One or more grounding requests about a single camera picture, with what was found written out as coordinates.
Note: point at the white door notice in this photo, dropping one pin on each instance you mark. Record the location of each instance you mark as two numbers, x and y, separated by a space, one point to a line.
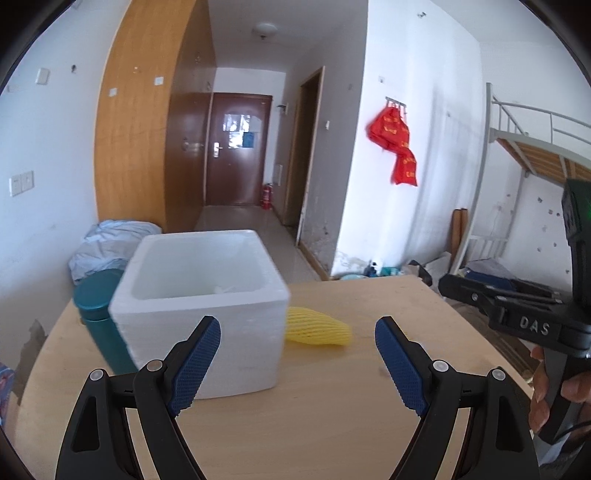
233 127

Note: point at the white wall switch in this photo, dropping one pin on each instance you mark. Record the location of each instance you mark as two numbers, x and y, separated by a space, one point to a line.
43 76

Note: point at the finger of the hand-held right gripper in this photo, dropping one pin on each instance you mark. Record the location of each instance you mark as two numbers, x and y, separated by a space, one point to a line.
461 288

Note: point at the teal plastic basin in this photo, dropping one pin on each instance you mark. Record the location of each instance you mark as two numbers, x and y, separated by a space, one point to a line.
354 277

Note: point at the white foam box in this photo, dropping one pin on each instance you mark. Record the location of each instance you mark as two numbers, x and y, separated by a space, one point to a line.
231 332

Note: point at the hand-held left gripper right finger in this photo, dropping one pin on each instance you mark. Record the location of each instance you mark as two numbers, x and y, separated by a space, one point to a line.
400 369

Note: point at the wooden doorway frame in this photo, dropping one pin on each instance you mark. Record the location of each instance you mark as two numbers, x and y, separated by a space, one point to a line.
316 138

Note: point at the metal wall hook rack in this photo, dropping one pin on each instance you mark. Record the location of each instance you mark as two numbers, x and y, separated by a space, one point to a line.
396 101

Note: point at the red cloth bag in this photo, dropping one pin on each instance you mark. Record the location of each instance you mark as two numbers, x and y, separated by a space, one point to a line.
388 131
405 168

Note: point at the wooden planks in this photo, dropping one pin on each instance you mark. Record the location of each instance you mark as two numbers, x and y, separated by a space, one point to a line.
458 230

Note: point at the light blue bedding bundle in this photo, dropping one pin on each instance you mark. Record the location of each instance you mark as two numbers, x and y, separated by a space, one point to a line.
108 244

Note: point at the teal cylindrical bottle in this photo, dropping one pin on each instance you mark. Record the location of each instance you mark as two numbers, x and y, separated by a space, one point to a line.
99 314

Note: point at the person's right hand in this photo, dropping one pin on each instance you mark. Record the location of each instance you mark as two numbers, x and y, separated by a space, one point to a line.
535 392

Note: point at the blue door notice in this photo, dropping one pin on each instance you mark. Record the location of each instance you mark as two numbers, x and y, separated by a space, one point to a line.
248 141

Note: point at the dark brown door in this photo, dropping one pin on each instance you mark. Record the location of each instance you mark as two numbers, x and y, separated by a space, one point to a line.
235 180

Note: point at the yellow foam net sleeve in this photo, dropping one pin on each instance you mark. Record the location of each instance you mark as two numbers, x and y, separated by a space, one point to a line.
318 327

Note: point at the red fire extinguisher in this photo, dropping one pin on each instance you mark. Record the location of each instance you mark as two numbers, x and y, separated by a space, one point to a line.
266 197

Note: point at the white double wall socket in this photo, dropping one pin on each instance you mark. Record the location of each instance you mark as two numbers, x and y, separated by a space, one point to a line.
21 183

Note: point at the round ceiling lamp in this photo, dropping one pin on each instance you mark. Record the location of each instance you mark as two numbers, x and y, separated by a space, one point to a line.
265 30

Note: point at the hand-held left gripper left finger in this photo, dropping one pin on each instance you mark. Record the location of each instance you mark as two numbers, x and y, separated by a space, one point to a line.
194 369

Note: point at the grey metal bunk bed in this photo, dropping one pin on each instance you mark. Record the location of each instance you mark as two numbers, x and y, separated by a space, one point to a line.
531 152

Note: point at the dark patterned cloth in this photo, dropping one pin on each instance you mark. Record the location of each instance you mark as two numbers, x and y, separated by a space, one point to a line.
5 387

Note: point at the wooden wardrobe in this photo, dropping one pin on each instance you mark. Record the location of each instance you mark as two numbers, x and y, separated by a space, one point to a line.
134 138

